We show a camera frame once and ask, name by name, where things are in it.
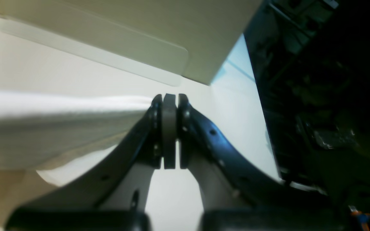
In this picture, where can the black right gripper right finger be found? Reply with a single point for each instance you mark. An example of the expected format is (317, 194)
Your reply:
(236, 195)

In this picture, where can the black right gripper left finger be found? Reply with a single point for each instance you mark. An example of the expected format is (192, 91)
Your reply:
(109, 197)

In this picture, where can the beige cardboard box right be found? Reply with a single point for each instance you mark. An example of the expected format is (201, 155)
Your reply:
(162, 40)

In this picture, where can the white t-shirt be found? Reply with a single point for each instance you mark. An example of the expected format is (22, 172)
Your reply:
(63, 137)

